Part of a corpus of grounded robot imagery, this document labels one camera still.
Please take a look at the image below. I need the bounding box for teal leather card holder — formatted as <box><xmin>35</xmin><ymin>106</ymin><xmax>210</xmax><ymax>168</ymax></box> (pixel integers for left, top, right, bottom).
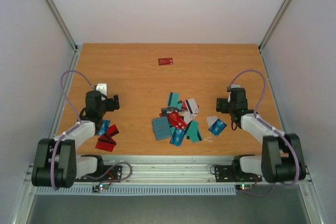
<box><xmin>152</xmin><ymin>116</ymin><xmax>172</xmax><ymax>141</ymax></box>

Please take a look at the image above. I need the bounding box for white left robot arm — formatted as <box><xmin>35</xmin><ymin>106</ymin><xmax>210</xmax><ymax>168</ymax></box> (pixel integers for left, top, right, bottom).
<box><xmin>31</xmin><ymin>90</ymin><xmax>120</xmax><ymax>189</ymax></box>

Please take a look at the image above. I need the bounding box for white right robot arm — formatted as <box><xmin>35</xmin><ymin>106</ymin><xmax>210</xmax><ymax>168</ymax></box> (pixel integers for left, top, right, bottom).
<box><xmin>216</xmin><ymin>86</ymin><xmax>307</xmax><ymax>185</ymax></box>

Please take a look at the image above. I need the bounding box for blue card left group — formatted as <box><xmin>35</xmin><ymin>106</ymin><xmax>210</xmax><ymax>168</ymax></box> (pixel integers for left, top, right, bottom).
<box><xmin>96</xmin><ymin>120</ymin><xmax>110</xmax><ymax>136</ymax></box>

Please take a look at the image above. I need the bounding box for blue card right side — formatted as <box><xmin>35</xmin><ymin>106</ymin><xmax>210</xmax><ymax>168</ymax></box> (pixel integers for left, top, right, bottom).
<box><xmin>208</xmin><ymin>119</ymin><xmax>227</xmax><ymax>137</ymax></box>

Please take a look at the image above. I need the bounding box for red card left upper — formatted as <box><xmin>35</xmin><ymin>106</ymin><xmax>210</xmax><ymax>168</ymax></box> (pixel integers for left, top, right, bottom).
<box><xmin>98</xmin><ymin>125</ymin><xmax>119</xmax><ymax>141</ymax></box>

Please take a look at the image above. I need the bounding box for red card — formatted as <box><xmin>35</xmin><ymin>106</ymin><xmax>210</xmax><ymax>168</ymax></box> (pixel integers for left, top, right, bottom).
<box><xmin>98</xmin><ymin>125</ymin><xmax>119</xmax><ymax>141</ymax></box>
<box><xmin>95</xmin><ymin>134</ymin><xmax>117</xmax><ymax>152</ymax></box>

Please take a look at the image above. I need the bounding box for white card black stripe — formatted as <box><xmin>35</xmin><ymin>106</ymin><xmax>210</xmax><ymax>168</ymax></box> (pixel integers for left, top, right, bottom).
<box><xmin>181</xmin><ymin>98</ymin><xmax>199</xmax><ymax>114</ymax></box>

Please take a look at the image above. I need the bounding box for red card left lower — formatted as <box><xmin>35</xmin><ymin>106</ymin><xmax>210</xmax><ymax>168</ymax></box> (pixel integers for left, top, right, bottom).
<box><xmin>95</xmin><ymin>134</ymin><xmax>117</xmax><ymax>152</ymax></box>

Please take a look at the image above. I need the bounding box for teal card black stripe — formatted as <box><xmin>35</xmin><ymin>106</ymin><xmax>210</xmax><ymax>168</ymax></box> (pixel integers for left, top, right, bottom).
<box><xmin>185</xmin><ymin>121</ymin><xmax>203</xmax><ymax>143</ymax></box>

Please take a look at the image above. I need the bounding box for blue card centre bottom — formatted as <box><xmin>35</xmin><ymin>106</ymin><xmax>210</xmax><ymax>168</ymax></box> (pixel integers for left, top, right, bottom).
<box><xmin>170</xmin><ymin>128</ymin><xmax>185</xmax><ymax>147</ymax></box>

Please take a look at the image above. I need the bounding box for red card far table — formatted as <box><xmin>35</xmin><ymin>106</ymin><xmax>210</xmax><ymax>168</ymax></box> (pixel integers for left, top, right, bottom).
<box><xmin>158</xmin><ymin>57</ymin><xmax>173</xmax><ymax>66</ymax></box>

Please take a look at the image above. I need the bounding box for right controller board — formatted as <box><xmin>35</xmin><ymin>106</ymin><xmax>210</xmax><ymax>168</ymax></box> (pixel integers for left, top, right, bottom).
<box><xmin>236</xmin><ymin>183</ymin><xmax>256</xmax><ymax>191</ymax></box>

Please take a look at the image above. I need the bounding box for controller board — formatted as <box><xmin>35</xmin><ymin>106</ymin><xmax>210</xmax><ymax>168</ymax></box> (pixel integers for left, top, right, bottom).
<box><xmin>91</xmin><ymin>184</ymin><xmax>109</xmax><ymax>194</ymax></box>
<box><xmin>236</xmin><ymin>183</ymin><xmax>256</xmax><ymax>191</ymax></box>

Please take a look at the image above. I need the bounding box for left controller board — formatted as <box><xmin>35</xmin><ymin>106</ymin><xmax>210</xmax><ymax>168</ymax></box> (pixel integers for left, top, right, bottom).
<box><xmin>91</xmin><ymin>184</ymin><xmax>109</xmax><ymax>194</ymax></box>

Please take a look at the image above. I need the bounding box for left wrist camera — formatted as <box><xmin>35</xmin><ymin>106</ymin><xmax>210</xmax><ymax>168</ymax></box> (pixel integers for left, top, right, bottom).
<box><xmin>95</xmin><ymin>83</ymin><xmax>108</xmax><ymax>95</ymax></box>

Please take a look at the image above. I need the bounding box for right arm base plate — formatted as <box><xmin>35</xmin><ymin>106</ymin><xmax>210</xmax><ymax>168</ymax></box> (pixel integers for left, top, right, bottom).
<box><xmin>210</xmin><ymin>165</ymin><xmax>262</xmax><ymax>183</ymax></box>

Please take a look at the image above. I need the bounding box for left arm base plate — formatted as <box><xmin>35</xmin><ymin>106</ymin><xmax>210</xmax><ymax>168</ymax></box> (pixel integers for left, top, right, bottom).
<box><xmin>75</xmin><ymin>165</ymin><xmax>122</xmax><ymax>183</ymax></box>

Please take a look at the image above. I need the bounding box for grey slotted cable duct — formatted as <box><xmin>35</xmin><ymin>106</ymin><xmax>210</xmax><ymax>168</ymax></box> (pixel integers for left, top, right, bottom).
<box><xmin>36</xmin><ymin>185</ymin><xmax>236</xmax><ymax>196</ymax></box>

